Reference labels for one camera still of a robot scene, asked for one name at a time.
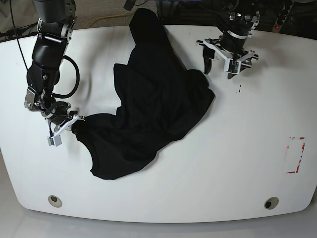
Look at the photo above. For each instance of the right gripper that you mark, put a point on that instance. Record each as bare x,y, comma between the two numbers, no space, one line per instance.
60,118

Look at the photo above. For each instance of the black T-shirt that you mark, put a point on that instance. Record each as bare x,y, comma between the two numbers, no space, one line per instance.
161,101

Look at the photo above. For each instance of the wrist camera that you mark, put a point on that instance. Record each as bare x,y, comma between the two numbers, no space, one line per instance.
232,66
54,140

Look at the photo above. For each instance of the right table cable grommet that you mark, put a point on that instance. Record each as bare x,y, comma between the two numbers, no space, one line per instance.
271,203

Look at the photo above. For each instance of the red tape rectangle marking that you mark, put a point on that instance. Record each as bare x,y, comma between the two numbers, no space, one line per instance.
294,154

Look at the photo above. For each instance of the table cable grommet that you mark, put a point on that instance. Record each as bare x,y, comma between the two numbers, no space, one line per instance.
54,201
271,203

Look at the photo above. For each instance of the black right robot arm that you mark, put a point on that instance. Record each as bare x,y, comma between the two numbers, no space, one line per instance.
55,26

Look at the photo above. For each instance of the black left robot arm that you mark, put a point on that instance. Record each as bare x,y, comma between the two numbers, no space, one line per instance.
243,18

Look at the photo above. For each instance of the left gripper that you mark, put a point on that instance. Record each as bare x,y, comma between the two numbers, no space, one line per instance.
227,46

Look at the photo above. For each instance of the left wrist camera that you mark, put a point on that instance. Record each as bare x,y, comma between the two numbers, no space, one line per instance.
232,66

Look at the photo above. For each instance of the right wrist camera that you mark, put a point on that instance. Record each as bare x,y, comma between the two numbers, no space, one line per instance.
54,140

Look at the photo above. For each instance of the left table cable grommet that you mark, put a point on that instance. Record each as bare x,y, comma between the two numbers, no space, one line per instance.
54,201

